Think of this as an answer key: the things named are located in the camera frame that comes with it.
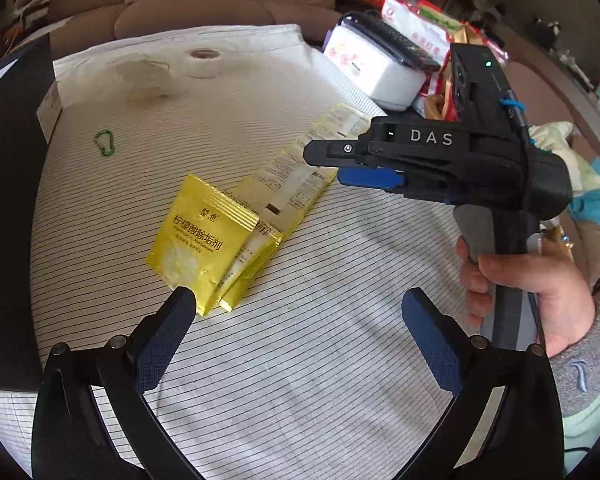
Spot person's right forearm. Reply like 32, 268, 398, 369
547, 305, 600, 476

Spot pile of snack packets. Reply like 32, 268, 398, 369
412, 22, 508, 122

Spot yellow sachet strip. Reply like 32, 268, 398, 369
219, 102, 374, 312

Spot yellow sachet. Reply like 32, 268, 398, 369
146, 174, 261, 317

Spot red white plastic bag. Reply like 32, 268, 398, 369
380, 0, 463, 61

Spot black remote control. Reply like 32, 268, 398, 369
350, 11, 442, 72

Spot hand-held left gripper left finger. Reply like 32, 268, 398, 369
31, 286, 201, 480

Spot person's right hand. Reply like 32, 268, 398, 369
455, 236, 598, 359

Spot brown sofa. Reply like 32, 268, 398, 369
45, 0, 341, 47

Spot green carabiner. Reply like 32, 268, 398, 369
93, 130, 117, 158

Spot tape roll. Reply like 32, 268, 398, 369
182, 47, 226, 79

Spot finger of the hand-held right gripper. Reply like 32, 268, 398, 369
336, 167, 407, 194
303, 139, 368, 169

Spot clear plastic bag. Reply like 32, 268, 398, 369
112, 57, 173, 103

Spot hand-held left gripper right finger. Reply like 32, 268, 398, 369
401, 287, 566, 480

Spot white container with pink print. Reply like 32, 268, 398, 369
322, 12, 428, 111

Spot pile of clothes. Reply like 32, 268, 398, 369
527, 121, 600, 227

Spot white striped tablecloth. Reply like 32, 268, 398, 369
0, 23, 486, 480

